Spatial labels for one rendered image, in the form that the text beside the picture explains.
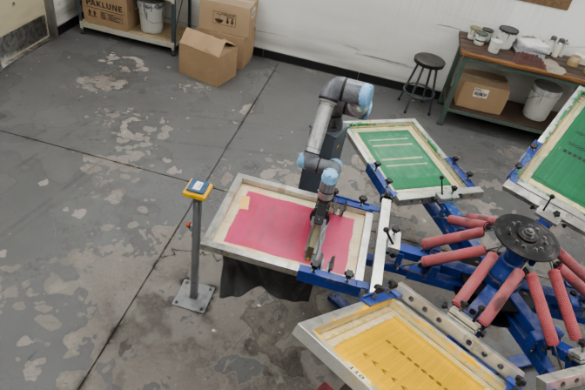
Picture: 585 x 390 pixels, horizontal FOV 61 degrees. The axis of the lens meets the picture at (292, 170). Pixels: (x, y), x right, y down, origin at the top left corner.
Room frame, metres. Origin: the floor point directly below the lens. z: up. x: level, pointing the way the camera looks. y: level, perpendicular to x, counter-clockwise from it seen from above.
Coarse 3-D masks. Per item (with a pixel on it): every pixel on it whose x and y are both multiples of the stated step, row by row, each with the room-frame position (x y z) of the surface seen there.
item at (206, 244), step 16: (240, 176) 2.17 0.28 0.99; (288, 192) 2.12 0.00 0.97; (304, 192) 2.13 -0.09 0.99; (224, 208) 1.88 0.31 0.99; (352, 208) 2.08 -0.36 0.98; (368, 224) 1.97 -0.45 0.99; (208, 240) 1.64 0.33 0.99; (368, 240) 1.85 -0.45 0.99; (240, 256) 1.59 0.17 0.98; (256, 256) 1.60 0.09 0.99; (288, 272) 1.56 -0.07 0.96
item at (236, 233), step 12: (240, 216) 1.88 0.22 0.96; (240, 228) 1.80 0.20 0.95; (228, 240) 1.70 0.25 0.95; (240, 240) 1.71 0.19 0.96; (300, 240) 1.79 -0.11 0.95; (276, 252) 1.68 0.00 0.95; (288, 252) 1.69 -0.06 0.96; (300, 252) 1.71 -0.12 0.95; (324, 252) 1.74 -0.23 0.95; (336, 252) 1.75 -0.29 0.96; (324, 264) 1.66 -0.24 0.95; (336, 264) 1.68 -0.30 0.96
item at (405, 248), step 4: (400, 244) 1.81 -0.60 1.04; (404, 244) 1.82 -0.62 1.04; (400, 248) 1.78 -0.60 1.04; (404, 248) 1.78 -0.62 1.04; (408, 248) 1.79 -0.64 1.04; (412, 248) 1.79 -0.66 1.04; (416, 248) 1.80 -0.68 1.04; (420, 248) 1.81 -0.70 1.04; (388, 252) 1.77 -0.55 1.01; (400, 252) 1.76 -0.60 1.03; (404, 252) 1.76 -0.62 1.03; (408, 252) 1.76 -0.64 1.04; (412, 252) 1.76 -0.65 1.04; (416, 252) 1.77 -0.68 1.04; (396, 256) 1.76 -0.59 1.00; (404, 256) 1.76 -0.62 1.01; (408, 256) 1.76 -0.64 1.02; (412, 256) 1.76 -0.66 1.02; (416, 256) 1.75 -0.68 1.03; (412, 260) 1.76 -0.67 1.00; (416, 260) 1.75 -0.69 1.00
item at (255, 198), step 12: (252, 192) 2.09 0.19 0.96; (252, 204) 1.99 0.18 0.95; (276, 204) 2.03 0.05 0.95; (288, 204) 2.05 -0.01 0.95; (252, 216) 1.90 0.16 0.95; (336, 216) 2.02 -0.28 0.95; (336, 228) 1.93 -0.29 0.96; (348, 228) 1.94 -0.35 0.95; (336, 240) 1.84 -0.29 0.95; (348, 240) 1.85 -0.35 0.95
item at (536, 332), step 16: (480, 256) 1.85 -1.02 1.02; (432, 272) 1.69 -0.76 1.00; (448, 272) 1.73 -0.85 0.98; (464, 272) 1.73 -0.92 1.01; (528, 288) 1.69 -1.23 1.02; (544, 288) 1.71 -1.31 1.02; (480, 304) 1.54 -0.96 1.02; (576, 304) 1.62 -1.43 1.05; (528, 320) 1.50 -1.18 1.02; (480, 336) 1.41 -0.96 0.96; (528, 336) 1.41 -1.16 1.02; (560, 336) 1.42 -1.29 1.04; (528, 352) 1.38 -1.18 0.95; (544, 352) 1.35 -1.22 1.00
